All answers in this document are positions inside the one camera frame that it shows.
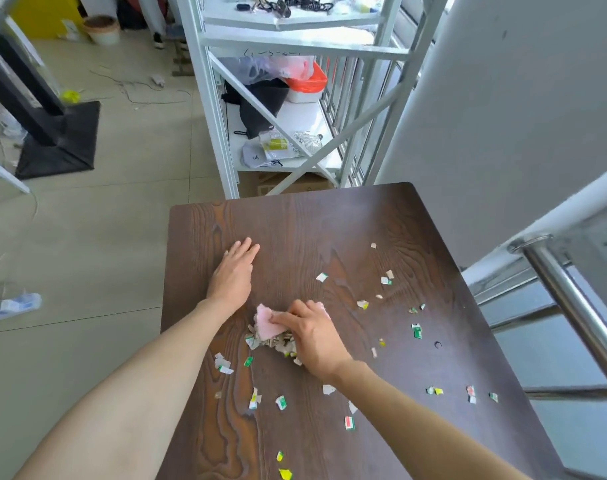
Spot person's left hand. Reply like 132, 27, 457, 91
205, 237, 261, 313

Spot person's right hand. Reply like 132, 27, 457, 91
269, 299, 355, 383

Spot paper scraps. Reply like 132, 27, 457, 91
213, 242, 499, 480

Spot pink cleaning cloth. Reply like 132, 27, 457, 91
253, 303, 332, 341

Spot person's right forearm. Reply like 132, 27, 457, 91
333, 362, 532, 480

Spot person's left forearm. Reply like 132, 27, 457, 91
13, 299, 229, 480

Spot cardboard box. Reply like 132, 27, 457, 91
238, 172, 334, 198

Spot white cloth pouch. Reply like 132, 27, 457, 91
241, 139, 284, 169

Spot clear packet with yellow item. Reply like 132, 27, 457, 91
258, 129, 304, 161

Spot clear crinkled plastic packet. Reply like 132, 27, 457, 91
292, 130, 324, 151

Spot black bag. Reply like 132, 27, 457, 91
221, 78, 290, 141

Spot white container with orange lid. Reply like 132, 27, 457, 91
285, 62, 329, 104

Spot translucent plastic bag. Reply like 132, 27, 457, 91
218, 55, 317, 85

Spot white power strip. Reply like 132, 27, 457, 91
0, 293, 43, 324

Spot small wooden stool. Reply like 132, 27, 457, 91
165, 22, 194, 78

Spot white metal shelf rack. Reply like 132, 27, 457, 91
175, 0, 449, 199

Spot steel railing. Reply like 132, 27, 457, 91
471, 233, 607, 480

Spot crumpled clear plastic wrap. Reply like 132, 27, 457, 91
0, 107, 27, 145

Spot beige round pot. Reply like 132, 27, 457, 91
82, 14, 122, 47

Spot yellow cabinet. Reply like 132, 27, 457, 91
11, 0, 84, 27

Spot grey floor cable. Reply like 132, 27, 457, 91
89, 67, 192, 109

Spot black table pedestal base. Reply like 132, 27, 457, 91
0, 32, 102, 181

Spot pile of black hair ties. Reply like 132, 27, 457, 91
257, 0, 337, 18

